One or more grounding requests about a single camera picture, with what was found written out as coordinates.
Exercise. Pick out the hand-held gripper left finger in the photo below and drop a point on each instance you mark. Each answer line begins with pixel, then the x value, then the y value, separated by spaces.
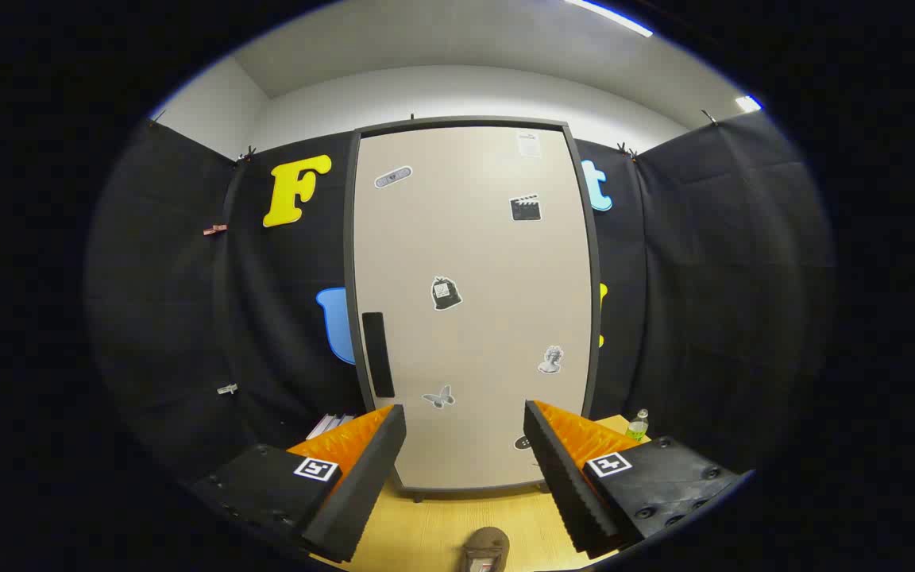
pixel 362 492

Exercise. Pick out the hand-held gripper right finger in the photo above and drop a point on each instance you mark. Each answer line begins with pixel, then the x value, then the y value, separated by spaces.
pixel 565 485

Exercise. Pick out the brown fuzzy slipper shoe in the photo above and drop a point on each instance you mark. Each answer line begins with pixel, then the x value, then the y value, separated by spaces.
pixel 485 544

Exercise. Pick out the white book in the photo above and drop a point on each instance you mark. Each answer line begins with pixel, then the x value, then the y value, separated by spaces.
pixel 322 427

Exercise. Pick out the green drink bottle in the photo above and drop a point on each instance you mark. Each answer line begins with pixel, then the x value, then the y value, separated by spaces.
pixel 637 429

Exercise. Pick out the silver clip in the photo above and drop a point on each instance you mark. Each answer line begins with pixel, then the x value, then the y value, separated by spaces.
pixel 227 388

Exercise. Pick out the black backdrop cloth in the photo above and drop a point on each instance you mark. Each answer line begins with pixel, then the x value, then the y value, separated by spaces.
pixel 704 278

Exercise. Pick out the pink clip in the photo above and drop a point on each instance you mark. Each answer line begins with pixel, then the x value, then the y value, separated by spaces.
pixel 215 229

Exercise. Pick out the small ceiling light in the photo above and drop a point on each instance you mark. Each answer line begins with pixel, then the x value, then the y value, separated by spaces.
pixel 747 103

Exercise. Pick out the long ceiling light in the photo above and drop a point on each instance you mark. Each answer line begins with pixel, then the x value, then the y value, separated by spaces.
pixel 608 16

